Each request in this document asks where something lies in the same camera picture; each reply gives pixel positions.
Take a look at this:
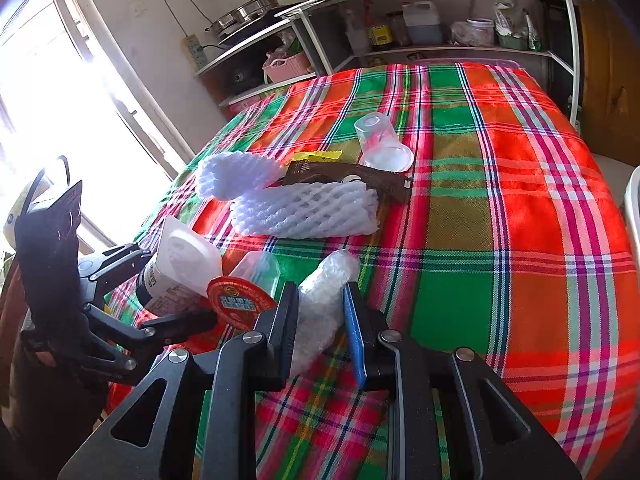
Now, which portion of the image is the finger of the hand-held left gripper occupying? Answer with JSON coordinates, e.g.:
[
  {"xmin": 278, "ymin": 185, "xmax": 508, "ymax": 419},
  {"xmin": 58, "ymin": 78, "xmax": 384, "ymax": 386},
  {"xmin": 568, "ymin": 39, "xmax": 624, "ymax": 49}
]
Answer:
[
  {"xmin": 77, "ymin": 242, "xmax": 156, "ymax": 305},
  {"xmin": 82, "ymin": 305, "xmax": 222, "ymax": 370}
]

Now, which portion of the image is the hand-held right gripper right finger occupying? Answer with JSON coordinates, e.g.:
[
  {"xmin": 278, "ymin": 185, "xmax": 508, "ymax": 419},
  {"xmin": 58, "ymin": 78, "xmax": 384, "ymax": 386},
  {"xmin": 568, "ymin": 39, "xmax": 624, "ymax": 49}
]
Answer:
[{"xmin": 340, "ymin": 281, "xmax": 583, "ymax": 480}]

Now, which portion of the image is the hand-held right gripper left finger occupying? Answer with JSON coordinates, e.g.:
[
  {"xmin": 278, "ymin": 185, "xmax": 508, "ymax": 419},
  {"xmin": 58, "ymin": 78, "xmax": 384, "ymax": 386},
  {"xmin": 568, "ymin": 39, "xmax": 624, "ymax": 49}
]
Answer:
[{"xmin": 57, "ymin": 282, "xmax": 300, "ymax": 480}]

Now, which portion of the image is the clear plastic wrap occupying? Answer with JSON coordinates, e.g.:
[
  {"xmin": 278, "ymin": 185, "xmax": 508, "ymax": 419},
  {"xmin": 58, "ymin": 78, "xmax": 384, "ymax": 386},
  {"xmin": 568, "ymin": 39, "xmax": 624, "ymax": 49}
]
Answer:
[{"xmin": 290, "ymin": 249, "xmax": 360, "ymax": 378}]

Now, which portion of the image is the white yogurt cup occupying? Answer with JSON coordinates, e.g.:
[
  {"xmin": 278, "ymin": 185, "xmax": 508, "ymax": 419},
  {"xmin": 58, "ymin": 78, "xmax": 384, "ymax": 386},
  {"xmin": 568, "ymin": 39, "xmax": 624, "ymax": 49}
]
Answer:
[{"xmin": 135, "ymin": 215, "xmax": 223, "ymax": 317}]

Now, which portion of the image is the clear cup with pink film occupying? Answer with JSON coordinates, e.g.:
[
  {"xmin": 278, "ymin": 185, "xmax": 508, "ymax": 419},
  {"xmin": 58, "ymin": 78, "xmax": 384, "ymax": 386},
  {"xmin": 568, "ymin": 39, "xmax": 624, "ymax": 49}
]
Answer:
[{"xmin": 354, "ymin": 112, "xmax": 416, "ymax": 172}]

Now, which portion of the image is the clear cup with red lid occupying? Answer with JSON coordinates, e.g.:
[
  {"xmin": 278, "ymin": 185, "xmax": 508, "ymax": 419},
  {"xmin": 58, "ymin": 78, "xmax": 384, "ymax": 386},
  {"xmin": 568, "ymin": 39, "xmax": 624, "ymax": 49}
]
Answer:
[{"xmin": 206, "ymin": 250, "xmax": 282, "ymax": 335}]

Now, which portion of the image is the white foam fruit net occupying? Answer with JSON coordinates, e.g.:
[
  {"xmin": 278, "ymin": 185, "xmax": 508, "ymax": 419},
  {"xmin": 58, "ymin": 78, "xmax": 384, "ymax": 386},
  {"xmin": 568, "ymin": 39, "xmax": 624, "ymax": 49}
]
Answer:
[
  {"xmin": 230, "ymin": 180, "xmax": 380, "ymax": 238},
  {"xmin": 195, "ymin": 151, "xmax": 286, "ymax": 201}
]

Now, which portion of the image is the plaid tablecloth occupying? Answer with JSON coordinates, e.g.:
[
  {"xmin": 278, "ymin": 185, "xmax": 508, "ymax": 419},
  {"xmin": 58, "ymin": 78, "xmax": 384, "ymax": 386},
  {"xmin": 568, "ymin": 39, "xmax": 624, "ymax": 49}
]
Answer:
[{"xmin": 102, "ymin": 62, "xmax": 640, "ymax": 480}]

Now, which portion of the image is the brown coffee packet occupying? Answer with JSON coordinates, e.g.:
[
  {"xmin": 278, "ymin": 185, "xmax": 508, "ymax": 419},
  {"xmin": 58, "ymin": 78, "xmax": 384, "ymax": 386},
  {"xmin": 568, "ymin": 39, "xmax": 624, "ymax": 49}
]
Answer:
[{"xmin": 277, "ymin": 160, "xmax": 412, "ymax": 204}]

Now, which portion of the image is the dark pot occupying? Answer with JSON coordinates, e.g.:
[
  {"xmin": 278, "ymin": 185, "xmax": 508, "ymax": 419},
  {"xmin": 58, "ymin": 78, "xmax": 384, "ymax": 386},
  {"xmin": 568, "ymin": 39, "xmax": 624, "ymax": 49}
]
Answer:
[{"xmin": 222, "ymin": 62, "xmax": 266, "ymax": 98}]

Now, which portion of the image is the white power strip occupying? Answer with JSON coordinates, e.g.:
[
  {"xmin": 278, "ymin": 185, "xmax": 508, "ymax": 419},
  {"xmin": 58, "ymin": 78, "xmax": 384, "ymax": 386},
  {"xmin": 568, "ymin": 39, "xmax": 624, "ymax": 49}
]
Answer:
[{"xmin": 184, "ymin": 34, "xmax": 207, "ymax": 68}]

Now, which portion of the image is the low side shelf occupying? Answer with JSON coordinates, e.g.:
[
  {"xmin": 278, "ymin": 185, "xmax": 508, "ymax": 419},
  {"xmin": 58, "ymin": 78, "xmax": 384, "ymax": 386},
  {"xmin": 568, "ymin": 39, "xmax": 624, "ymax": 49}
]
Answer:
[{"xmin": 195, "ymin": 19, "xmax": 321, "ymax": 106}]

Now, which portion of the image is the pink plastic basket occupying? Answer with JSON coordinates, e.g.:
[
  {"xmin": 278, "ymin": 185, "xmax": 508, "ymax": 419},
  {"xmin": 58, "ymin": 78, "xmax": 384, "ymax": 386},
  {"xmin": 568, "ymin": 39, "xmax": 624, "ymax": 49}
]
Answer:
[{"xmin": 262, "ymin": 50, "xmax": 312, "ymax": 83}]

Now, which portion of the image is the steel steamer pot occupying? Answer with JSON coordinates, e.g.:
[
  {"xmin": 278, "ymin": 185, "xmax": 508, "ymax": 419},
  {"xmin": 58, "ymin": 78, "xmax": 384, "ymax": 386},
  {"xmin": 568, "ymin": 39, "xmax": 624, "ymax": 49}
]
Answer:
[{"xmin": 204, "ymin": 0, "xmax": 281, "ymax": 36}]

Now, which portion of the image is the clear plastic bottle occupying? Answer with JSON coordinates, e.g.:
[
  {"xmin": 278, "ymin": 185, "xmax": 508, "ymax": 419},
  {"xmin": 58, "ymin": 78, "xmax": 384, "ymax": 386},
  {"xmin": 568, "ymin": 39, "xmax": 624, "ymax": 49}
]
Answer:
[{"xmin": 342, "ymin": 7, "xmax": 371, "ymax": 56}]

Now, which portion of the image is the soy sauce bottle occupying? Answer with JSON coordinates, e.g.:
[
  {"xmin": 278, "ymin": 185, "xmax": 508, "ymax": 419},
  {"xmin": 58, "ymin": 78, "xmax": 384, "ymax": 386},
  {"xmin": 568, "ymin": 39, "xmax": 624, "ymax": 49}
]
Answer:
[{"xmin": 367, "ymin": 5, "xmax": 393, "ymax": 51}]

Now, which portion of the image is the dark glass jar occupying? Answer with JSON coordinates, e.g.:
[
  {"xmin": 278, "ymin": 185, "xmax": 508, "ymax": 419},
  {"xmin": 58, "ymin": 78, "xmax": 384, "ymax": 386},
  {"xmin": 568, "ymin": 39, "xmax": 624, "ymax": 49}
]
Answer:
[{"xmin": 390, "ymin": 10, "xmax": 411, "ymax": 47}]

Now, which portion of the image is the white plastic jug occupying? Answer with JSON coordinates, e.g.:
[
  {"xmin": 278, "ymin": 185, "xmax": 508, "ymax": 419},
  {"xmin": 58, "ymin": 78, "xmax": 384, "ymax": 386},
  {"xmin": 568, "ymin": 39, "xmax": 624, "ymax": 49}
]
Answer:
[{"xmin": 401, "ymin": 1, "xmax": 444, "ymax": 45}]

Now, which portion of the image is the white plastic tub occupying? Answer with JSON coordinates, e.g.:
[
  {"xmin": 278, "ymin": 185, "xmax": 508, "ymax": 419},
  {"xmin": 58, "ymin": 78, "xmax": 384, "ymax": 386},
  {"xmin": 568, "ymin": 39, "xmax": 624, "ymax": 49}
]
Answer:
[{"xmin": 466, "ymin": 17, "xmax": 496, "ymax": 47}]

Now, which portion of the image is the green plastic basket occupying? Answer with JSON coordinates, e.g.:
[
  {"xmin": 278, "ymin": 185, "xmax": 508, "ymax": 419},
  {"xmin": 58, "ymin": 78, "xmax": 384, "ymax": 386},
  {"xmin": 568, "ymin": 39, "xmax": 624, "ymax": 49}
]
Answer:
[{"xmin": 495, "ymin": 0, "xmax": 531, "ymax": 51}]

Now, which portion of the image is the green white pouch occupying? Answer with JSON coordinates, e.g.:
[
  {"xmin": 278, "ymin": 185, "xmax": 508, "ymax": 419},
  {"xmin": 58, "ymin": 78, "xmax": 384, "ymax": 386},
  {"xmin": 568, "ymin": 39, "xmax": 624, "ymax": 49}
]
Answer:
[{"xmin": 525, "ymin": 10, "xmax": 543, "ymax": 52}]

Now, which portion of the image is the wooden door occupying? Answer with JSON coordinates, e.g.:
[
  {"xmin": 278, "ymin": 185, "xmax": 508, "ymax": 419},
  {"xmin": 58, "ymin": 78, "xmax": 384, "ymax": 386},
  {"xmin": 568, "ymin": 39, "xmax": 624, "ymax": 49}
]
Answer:
[{"xmin": 575, "ymin": 0, "xmax": 640, "ymax": 166}]

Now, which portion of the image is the white window frame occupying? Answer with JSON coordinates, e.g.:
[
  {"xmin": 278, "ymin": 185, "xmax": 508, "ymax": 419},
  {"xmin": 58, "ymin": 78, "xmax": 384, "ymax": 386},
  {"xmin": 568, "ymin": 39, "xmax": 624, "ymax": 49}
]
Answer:
[{"xmin": 0, "ymin": 0, "xmax": 196, "ymax": 256}]

